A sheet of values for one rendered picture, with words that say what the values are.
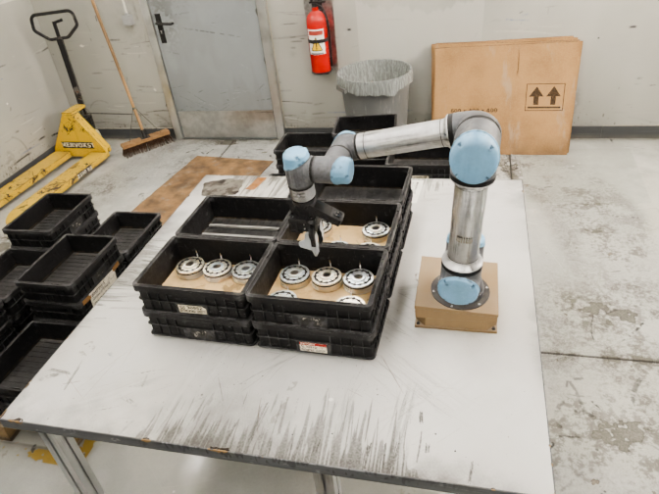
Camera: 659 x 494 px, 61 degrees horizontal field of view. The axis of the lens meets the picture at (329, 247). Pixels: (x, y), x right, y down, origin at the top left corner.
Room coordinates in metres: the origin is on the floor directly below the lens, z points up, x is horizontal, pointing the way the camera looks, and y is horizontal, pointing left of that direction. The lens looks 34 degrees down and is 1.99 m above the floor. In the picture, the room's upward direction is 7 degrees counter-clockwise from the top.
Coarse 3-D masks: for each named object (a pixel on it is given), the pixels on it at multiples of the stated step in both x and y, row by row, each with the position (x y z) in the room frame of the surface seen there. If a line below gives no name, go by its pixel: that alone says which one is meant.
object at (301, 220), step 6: (288, 198) 1.46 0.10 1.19; (294, 204) 1.43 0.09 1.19; (300, 204) 1.42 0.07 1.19; (306, 204) 1.42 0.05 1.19; (294, 210) 1.45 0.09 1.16; (300, 210) 1.45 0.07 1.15; (294, 216) 1.45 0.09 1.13; (300, 216) 1.45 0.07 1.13; (306, 216) 1.44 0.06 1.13; (312, 216) 1.43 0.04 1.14; (288, 222) 1.44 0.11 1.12; (294, 222) 1.44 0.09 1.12; (300, 222) 1.43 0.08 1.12; (306, 222) 1.42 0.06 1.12; (312, 222) 1.42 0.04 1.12; (318, 222) 1.45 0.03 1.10; (294, 228) 1.45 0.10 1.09; (300, 228) 1.44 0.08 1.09; (306, 228) 1.43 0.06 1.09
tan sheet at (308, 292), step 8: (312, 272) 1.57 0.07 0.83; (272, 288) 1.50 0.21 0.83; (280, 288) 1.50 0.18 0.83; (304, 288) 1.48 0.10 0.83; (312, 288) 1.48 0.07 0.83; (304, 296) 1.44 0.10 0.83; (312, 296) 1.44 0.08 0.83; (320, 296) 1.43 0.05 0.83; (328, 296) 1.43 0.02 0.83; (336, 296) 1.42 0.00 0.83; (344, 296) 1.42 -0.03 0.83; (360, 296) 1.41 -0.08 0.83; (368, 296) 1.40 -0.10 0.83
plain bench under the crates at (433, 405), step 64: (192, 192) 2.54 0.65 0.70; (256, 192) 2.45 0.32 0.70; (448, 192) 2.23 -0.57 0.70; (512, 192) 2.16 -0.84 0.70; (512, 256) 1.69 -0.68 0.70; (128, 320) 1.59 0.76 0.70; (512, 320) 1.35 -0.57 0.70; (64, 384) 1.30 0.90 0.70; (128, 384) 1.27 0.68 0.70; (192, 384) 1.24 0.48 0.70; (256, 384) 1.20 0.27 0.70; (320, 384) 1.17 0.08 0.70; (384, 384) 1.14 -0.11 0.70; (448, 384) 1.11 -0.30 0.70; (512, 384) 1.09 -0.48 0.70; (64, 448) 1.22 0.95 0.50; (192, 448) 1.00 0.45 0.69; (256, 448) 0.97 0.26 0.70; (320, 448) 0.95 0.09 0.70; (384, 448) 0.93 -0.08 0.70; (448, 448) 0.90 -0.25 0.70; (512, 448) 0.88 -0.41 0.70
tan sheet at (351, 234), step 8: (304, 232) 1.83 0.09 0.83; (336, 232) 1.80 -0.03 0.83; (344, 232) 1.80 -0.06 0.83; (352, 232) 1.79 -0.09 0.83; (360, 232) 1.78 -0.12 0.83; (328, 240) 1.76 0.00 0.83; (336, 240) 1.75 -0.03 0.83; (344, 240) 1.74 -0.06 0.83; (352, 240) 1.74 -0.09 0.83; (360, 240) 1.73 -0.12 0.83
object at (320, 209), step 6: (312, 204) 1.44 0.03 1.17; (318, 204) 1.44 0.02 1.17; (324, 204) 1.45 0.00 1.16; (306, 210) 1.43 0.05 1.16; (312, 210) 1.43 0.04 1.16; (318, 210) 1.42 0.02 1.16; (324, 210) 1.43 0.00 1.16; (330, 210) 1.44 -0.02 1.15; (336, 210) 1.44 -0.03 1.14; (318, 216) 1.42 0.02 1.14; (324, 216) 1.42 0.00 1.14; (330, 216) 1.41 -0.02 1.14; (336, 216) 1.42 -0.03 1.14; (342, 216) 1.43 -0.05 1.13; (330, 222) 1.41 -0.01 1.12; (336, 222) 1.41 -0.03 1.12
